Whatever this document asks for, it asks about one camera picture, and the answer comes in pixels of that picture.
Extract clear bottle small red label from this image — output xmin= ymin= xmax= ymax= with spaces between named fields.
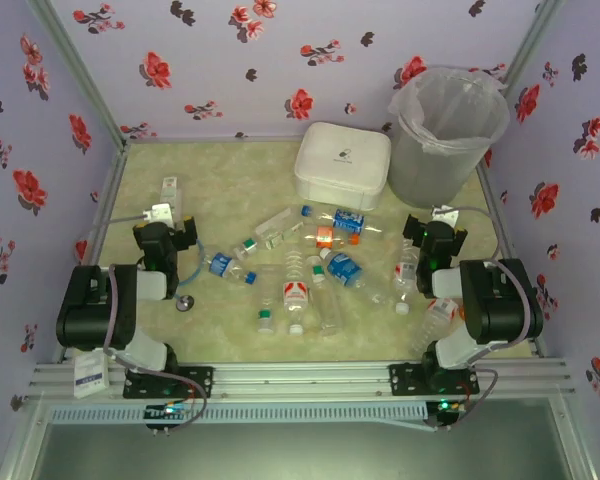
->
xmin=158 ymin=174 xmax=187 ymax=224

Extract small blue label bottle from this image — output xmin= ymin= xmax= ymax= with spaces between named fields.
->
xmin=207 ymin=252 xmax=259 ymax=286

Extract clear square bottle green cap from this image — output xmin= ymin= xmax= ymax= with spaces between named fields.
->
xmin=232 ymin=223 xmax=304 ymax=260

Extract blue label bottle white cap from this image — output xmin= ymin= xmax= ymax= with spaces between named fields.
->
xmin=318 ymin=248 xmax=399 ymax=307

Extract orange label bottle orange cap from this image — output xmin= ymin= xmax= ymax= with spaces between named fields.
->
xmin=303 ymin=225 xmax=364 ymax=250

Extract clear bottle green band cap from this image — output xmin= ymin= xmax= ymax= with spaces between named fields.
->
xmin=305 ymin=254 xmax=345 ymax=337

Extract slim clear bottle green cap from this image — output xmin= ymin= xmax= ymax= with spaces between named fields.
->
xmin=256 ymin=263 xmax=278 ymax=335

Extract grey translucent waste bin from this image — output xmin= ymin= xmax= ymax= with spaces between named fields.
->
xmin=387 ymin=64 xmax=511 ymax=209

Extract clear plastic bin liner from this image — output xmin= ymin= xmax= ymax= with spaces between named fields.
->
xmin=387 ymin=64 xmax=512 ymax=157

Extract blue tube stethoscope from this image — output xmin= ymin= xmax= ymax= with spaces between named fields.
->
xmin=173 ymin=239 xmax=216 ymax=312

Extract white square zip case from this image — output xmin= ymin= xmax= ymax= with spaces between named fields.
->
xmin=293 ymin=121 xmax=393 ymax=212

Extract white box blue print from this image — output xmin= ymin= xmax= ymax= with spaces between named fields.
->
xmin=73 ymin=349 xmax=110 ymax=400

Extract small circuit board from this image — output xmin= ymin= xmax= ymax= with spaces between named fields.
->
xmin=432 ymin=398 xmax=469 ymax=431
xmin=143 ymin=402 xmax=194 ymax=431

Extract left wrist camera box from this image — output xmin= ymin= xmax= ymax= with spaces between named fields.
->
xmin=143 ymin=201 xmax=178 ymax=227

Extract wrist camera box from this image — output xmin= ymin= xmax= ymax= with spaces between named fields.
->
xmin=143 ymin=201 xmax=178 ymax=227
xmin=431 ymin=204 xmax=461 ymax=224

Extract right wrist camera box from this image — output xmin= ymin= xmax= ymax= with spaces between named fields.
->
xmin=431 ymin=204 xmax=461 ymax=224

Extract left camera cable grey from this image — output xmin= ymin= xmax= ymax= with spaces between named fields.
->
xmin=74 ymin=213 xmax=149 ymax=264

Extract camera cable grey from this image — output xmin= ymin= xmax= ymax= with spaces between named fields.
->
xmin=449 ymin=205 xmax=506 ymax=264
xmin=74 ymin=213 xmax=149 ymax=264

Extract right camera cable grey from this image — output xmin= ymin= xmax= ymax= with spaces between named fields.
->
xmin=449 ymin=205 xmax=506 ymax=264

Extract left arm cable grey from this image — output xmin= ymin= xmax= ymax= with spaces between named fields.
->
xmin=102 ymin=263 xmax=209 ymax=432

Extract arm cable grey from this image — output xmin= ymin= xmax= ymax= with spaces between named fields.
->
xmin=432 ymin=259 xmax=534 ymax=432
xmin=102 ymin=263 xmax=209 ymax=432

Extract right arm cable grey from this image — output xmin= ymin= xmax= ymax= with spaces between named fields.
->
xmin=432 ymin=259 xmax=534 ymax=432

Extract thin aluminium rail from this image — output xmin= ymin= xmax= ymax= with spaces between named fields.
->
xmin=124 ymin=133 xmax=311 ymax=146

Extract wide aluminium base rail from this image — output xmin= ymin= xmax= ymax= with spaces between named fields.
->
xmin=27 ymin=357 xmax=574 ymax=401

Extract aluminium corner post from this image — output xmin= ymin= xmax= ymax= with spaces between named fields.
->
xmin=499 ymin=0 xmax=566 ymax=86
xmin=25 ymin=0 xmax=130 ymax=149

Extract white slotted cable duct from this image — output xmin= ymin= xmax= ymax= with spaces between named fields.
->
xmin=47 ymin=403 xmax=429 ymax=425

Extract aluminium outer frame rail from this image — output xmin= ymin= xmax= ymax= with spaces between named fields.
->
xmin=549 ymin=384 xmax=599 ymax=480
xmin=0 ymin=394 xmax=49 ymax=480

